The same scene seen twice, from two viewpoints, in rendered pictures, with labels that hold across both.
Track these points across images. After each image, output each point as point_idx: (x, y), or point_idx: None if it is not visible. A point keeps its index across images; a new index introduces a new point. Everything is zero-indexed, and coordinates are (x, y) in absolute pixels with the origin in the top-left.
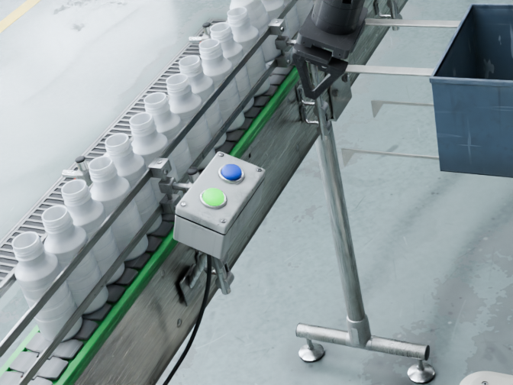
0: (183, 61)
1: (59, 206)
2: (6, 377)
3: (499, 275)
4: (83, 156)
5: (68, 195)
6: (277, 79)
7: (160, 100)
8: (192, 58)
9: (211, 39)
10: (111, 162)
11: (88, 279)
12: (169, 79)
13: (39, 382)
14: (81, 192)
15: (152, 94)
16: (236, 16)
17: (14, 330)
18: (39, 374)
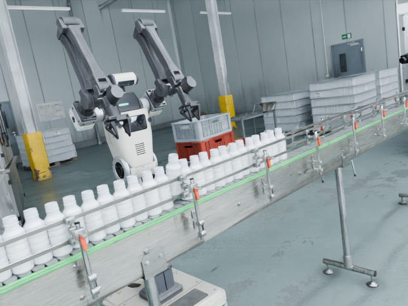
0: (215, 150)
1: (268, 131)
2: (296, 154)
3: None
4: (263, 150)
5: (265, 132)
6: (176, 201)
7: (230, 147)
8: (211, 151)
9: (200, 153)
10: (251, 135)
11: None
12: (224, 147)
13: (288, 154)
14: (261, 133)
15: (232, 144)
16: (184, 158)
17: (284, 133)
18: (288, 155)
